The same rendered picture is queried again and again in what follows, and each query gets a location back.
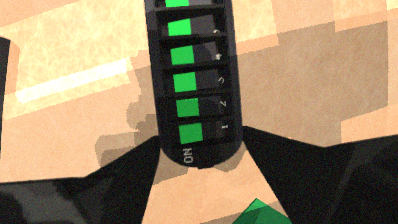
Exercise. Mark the dark grey controller unit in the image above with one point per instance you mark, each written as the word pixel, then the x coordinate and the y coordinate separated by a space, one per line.
pixel 195 80

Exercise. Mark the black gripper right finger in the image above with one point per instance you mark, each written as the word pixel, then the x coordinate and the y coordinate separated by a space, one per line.
pixel 310 180

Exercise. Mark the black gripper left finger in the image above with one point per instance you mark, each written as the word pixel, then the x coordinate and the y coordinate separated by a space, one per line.
pixel 117 193

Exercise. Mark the grey rectangular block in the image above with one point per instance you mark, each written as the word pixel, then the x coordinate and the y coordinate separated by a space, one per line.
pixel 4 54

